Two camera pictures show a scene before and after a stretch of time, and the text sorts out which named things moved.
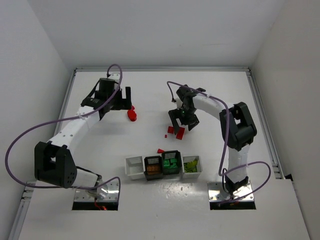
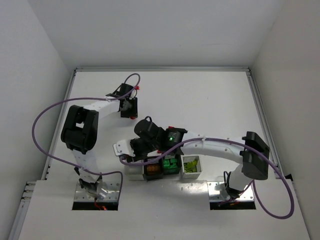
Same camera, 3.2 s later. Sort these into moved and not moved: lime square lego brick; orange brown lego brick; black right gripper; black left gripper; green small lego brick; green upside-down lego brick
Moved: black right gripper; black left gripper
Not moved: lime square lego brick; green upside-down lego brick; orange brown lego brick; green small lego brick
